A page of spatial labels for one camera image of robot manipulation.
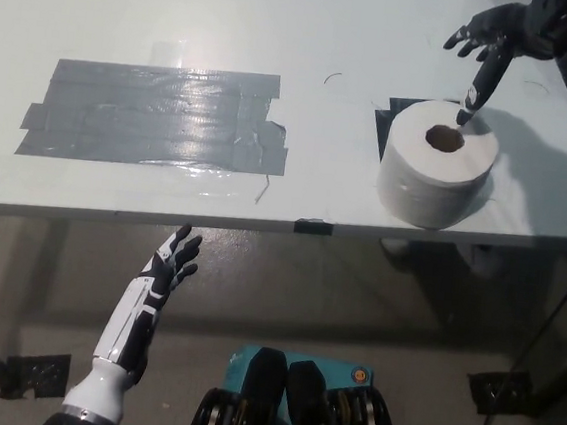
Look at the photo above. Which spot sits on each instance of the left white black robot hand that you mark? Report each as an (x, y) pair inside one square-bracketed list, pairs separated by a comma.
[(130, 318)]

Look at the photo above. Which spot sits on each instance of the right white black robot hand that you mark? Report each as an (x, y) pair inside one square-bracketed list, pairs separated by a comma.
[(502, 27)]

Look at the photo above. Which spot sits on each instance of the white toilet paper roll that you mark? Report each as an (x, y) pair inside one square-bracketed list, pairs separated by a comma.
[(432, 181)]

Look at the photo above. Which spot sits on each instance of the clear glossy tape strip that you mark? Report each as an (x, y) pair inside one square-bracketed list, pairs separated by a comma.
[(116, 174)]

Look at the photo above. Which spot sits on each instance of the black tape square patch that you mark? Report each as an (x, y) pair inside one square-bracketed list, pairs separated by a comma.
[(383, 126)]

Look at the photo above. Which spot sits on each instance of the small black tape piece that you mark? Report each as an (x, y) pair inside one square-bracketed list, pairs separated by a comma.
[(313, 227)]

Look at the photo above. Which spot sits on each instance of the light sneaker shoe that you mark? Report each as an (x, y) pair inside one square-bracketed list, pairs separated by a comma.
[(394, 248)]

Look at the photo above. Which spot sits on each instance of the grey duct tape patch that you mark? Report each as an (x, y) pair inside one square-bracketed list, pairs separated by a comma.
[(157, 117)]

